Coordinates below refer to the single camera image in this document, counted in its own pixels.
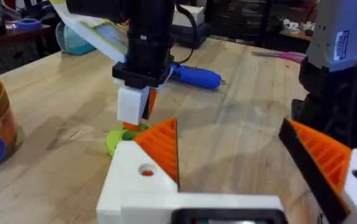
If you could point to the white box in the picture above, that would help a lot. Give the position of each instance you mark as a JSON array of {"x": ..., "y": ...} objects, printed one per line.
[{"x": 189, "y": 15}]

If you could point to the blue electric screwdriver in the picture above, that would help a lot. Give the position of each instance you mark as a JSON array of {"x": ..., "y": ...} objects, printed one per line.
[{"x": 197, "y": 76}]

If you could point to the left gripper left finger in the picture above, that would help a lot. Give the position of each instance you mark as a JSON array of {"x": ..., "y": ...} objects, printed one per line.
[{"x": 125, "y": 186}]

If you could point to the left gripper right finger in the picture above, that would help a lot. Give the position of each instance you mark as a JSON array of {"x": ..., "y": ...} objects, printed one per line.
[{"x": 331, "y": 161}]

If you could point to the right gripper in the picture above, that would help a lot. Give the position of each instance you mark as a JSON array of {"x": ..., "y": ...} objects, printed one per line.
[{"x": 148, "y": 40}]

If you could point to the pink scissors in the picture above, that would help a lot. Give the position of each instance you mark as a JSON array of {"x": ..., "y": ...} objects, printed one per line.
[{"x": 285, "y": 56}]

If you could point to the dark wooden side table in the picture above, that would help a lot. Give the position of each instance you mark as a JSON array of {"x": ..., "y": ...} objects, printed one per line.
[{"x": 13, "y": 49}]

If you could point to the white and green flat bag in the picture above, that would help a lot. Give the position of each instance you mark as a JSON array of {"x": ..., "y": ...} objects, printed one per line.
[{"x": 97, "y": 31}]

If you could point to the teal rounded container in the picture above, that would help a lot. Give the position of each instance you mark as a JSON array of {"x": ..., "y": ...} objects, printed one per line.
[{"x": 70, "y": 42}]

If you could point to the blue tape roll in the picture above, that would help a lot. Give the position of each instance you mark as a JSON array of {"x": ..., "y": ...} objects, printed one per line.
[{"x": 27, "y": 24}]

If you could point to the black box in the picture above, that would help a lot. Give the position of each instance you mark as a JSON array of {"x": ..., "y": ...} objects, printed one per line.
[{"x": 190, "y": 35}]

